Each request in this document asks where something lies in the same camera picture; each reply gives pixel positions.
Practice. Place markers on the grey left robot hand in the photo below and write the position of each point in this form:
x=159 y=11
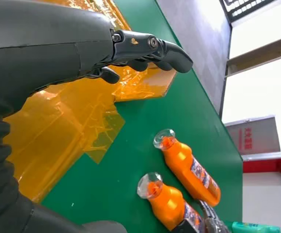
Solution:
x=45 y=45

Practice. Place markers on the white-framed sign board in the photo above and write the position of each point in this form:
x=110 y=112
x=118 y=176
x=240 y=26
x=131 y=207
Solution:
x=252 y=136

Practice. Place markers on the yellow transparent film sheet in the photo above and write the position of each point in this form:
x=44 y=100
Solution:
x=57 y=135

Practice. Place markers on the wooden beam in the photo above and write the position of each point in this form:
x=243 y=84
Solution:
x=262 y=54

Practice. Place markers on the orange bottle with clear cap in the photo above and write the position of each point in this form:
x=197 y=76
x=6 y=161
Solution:
x=181 y=164
x=167 y=205

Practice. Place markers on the green table mat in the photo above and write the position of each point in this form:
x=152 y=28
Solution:
x=143 y=128

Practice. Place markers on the teal plastic bottle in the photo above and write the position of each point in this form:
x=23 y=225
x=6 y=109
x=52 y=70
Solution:
x=252 y=227

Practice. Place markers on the red sign base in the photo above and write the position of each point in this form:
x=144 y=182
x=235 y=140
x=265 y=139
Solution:
x=264 y=164

